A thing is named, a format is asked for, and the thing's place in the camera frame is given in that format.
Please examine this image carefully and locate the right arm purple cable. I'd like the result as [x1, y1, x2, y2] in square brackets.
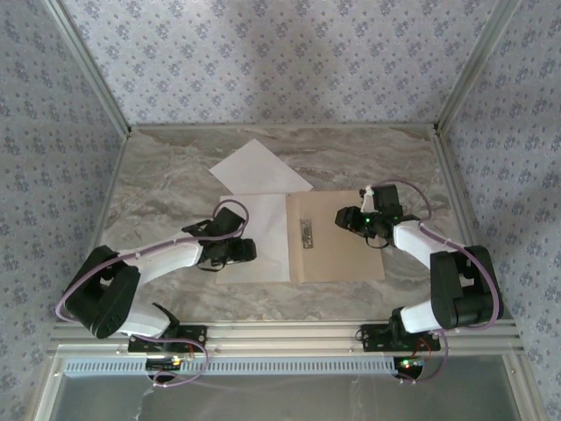
[366, 178, 501, 385]

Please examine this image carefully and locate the white paper sheet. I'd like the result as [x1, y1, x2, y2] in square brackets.
[216, 192, 293, 285]
[209, 139, 315, 196]

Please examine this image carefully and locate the metal folder fastener clip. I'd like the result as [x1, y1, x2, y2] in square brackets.
[299, 218, 315, 250]

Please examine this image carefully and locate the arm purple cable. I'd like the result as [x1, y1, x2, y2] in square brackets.
[366, 178, 501, 385]
[55, 196, 252, 389]

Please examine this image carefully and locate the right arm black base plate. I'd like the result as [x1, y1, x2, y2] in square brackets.
[359, 323, 441, 353]

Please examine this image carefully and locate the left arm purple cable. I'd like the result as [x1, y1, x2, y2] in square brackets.
[55, 196, 252, 389]

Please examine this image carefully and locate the aluminium table back rail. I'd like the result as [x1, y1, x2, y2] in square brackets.
[130, 123, 437, 132]

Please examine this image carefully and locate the aluminium table side rail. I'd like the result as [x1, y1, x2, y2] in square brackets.
[430, 131, 515, 321]
[67, 131, 132, 322]

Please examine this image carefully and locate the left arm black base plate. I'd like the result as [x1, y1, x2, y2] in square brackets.
[127, 325, 208, 353]

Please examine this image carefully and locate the aluminium frame post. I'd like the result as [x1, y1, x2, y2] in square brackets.
[432, 0, 526, 134]
[46, 0, 133, 135]

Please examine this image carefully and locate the aluminium mounting rail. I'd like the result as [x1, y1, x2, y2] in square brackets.
[48, 322, 525, 356]

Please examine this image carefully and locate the grey slotted cable duct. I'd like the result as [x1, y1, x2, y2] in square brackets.
[63, 357, 398, 377]

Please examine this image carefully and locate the grey metal panel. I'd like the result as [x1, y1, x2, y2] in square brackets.
[34, 355, 534, 421]

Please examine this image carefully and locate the brown paper folder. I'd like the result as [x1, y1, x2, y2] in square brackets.
[217, 189, 387, 285]

